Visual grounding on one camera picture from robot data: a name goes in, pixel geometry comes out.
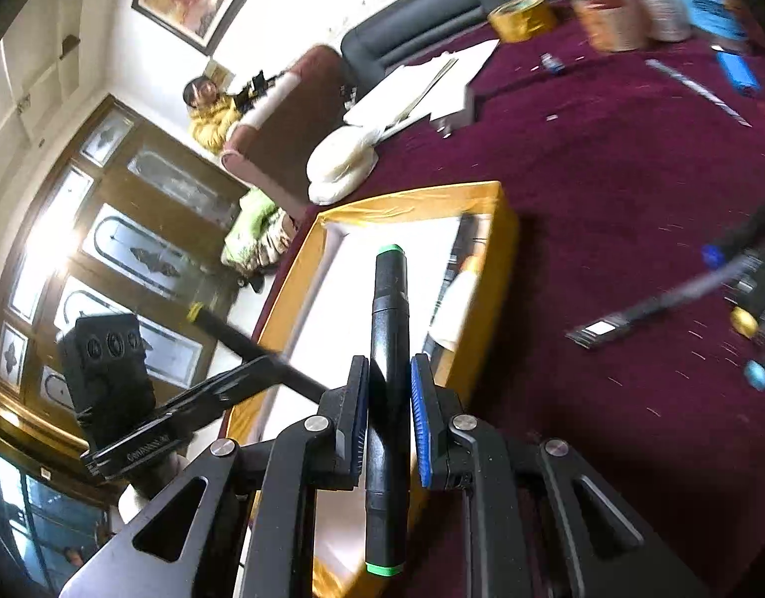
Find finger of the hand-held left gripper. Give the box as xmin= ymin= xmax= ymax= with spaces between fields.
xmin=154 ymin=354 xmax=293 ymax=434

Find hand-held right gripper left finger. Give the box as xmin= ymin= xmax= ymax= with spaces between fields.
xmin=58 ymin=355 xmax=371 ymax=598

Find black sofa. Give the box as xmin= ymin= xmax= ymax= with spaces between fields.
xmin=340 ymin=0 xmax=570 ymax=89

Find orange jar white label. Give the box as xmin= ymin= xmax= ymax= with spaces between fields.
xmin=570 ymin=0 xmax=650 ymax=54

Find green blanket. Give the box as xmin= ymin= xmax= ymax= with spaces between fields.
xmin=220 ymin=190 xmax=297 ymax=293

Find black marker green caps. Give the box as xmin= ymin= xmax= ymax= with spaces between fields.
xmin=363 ymin=243 xmax=411 ymax=577

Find white plastic bottle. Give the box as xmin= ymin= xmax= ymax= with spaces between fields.
xmin=431 ymin=254 xmax=484 ymax=351

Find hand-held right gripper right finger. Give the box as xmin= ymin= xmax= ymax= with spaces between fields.
xmin=411 ymin=354 xmax=710 ymax=598

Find white cloth bundle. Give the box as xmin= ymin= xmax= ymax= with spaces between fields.
xmin=306 ymin=125 xmax=380 ymax=206

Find blue battery pack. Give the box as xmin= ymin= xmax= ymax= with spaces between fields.
xmin=715 ymin=50 xmax=763 ymax=98

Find silver blue pen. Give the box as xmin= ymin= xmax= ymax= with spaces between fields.
xmin=645 ymin=59 xmax=755 ymax=129

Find gold tape roll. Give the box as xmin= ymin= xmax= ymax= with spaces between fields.
xmin=487 ymin=0 xmax=559 ymax=44

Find black marker yellow caps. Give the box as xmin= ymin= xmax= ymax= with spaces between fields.
xmin=188 ymin=304 xmax=330 ymax=403

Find wooden glass-panel door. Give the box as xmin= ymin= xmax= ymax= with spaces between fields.
xmin=0 ymin=93 xmax=252 ymax=412

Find yellow cardboard box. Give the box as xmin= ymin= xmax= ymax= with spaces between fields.
xmin=223 ymin=180 xmax=520 ymax=598

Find small yellow oval object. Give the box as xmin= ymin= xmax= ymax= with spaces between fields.
xmin=731 ymin=306 xmax=761 ymax=338

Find white paper stack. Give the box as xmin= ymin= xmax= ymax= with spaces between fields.
xmin=343 ymin=40 xmax=501 ymax=138

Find maroon armchair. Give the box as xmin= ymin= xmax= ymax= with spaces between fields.
xmin=220 ymin=43 xmax=353 ymax=220

